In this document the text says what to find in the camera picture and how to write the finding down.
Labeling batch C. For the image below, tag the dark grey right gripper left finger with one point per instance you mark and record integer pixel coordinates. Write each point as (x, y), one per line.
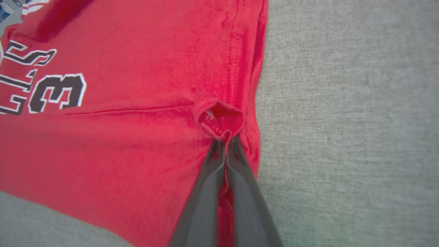
(202, 206)

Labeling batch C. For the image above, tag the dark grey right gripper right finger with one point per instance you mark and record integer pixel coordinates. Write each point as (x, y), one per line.
(250, 209)

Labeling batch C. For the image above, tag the red and white sports jersey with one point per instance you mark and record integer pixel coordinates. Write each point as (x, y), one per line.
(120, 137)

